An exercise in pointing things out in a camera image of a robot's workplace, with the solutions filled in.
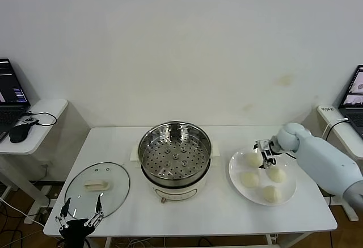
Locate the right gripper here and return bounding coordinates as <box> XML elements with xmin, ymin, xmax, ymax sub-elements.
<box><xmin>252</xmin><ymin>136</ymin><xmax>282</xmax><ymax>170</ymax></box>

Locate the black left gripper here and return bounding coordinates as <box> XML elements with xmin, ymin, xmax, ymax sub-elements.
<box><xmin>55</xmin><ymin>193</ymin><xmax>104</xmax><ymax>248</ymax></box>

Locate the white steamed baozi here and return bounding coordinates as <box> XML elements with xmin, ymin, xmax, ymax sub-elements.
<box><xmin>246</xmin><ymin>152</ymin><xmax>264</xmax><ymax>168</ymax></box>
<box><xmin>239</xmin><ymin>171</ymin><xmax>260</xmax><ymax>188</ymax></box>
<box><xmin>267</xmin><ymin>166</ymin><xmax>287</xmax><ymax>183</ymax></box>
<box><xmin>261</xmin><ymin>185</ymin><xmax>281</xmax><ymax>203</ymax></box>

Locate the glass lid cream handle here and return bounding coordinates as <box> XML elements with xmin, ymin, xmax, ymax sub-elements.
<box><xmin>64</xmin><ymin>162</ymin><xmax>130</xmax><ymax>222</ymax></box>

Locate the perforated steel steamer basket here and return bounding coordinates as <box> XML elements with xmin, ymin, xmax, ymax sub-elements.
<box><xmin>138</xmin><ymin>121</ymin><xmax>213</xmax><ymax>185</ymax></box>

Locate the white round plate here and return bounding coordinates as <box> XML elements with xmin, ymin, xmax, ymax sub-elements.
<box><xmin>228</xmin><ymin>148</ymin><xmax>298</xmax><ymax>206</ymax></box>

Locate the white side table with label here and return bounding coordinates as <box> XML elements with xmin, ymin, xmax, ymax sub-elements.
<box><xmin>316</xmin><ymin>104</ymin><xmax>363</xmax><ymax>222</ymax></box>

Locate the cream electric cooking pot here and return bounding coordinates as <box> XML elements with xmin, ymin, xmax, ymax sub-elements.
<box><xmin>129</xmin><ymin>141</ymin><xmax>221</xmax><ymax>203</ymax></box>

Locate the black computer mouse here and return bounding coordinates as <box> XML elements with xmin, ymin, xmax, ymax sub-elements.
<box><xmin>9</xmin><ymin>124</ymin><xmax>31</xmax><ymax>144</ymax></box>

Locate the black laptop pink screen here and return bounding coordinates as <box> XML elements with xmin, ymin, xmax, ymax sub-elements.
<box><xmin>337</xmin><ymin>64</ymin><xmax>363</xmax><ymax>138</ymax></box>

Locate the white rounded side table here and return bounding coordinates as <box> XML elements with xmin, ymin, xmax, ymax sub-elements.
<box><xmin>0</xmin><ymin>99</ymin><xmax>69</xmax><ymax>225</ymax></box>

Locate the black laptop dark screen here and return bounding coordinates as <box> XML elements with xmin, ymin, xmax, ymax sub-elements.
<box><xmin>0</xmin><ymin>58</ymin><xmax>31</xmax><ymax>142</ymax></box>

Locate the white laptop cable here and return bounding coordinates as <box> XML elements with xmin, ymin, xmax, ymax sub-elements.
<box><xmin>323</xmin><ymin>117</ymin><xmax>349</xmax><ymax>141</ymax></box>

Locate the thin black looped cable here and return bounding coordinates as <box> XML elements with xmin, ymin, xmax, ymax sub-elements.
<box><xmin>24</xmin><ymin>111</ymin><xmax>57</xmax><ymax>127</ymax></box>

